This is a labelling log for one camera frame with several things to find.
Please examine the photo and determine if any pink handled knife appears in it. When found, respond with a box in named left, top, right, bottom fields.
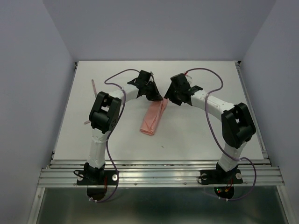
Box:
left=91, top=79, right=97, bottom=97

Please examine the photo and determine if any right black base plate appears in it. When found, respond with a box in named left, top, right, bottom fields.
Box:
left=198, top=169, right=243, bottom=186

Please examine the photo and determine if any aluminium rail frame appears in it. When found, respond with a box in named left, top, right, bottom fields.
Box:
left=28, top=61, right=298, bottom=224

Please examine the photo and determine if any pink cloth napkin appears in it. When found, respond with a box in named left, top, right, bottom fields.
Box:
left=140, top=98, right=169, bottom=136

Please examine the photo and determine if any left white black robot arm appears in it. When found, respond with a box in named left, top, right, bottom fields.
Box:
left=84, top=69, right=166, bottom=184

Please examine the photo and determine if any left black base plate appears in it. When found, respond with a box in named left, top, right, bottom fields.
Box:
left=73, top=170, right=119, bottom=186

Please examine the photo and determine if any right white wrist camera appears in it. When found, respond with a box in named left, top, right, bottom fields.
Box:
left=185, top=74, right=192, bottom=85

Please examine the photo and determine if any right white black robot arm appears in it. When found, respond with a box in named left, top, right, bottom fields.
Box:
left=165, top=73, right=256, bottom=182

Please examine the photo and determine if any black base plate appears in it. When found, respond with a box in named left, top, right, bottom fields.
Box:
left=198, top=169, right=243, bottom=186
left=73, top=170, right=119, bottom=186

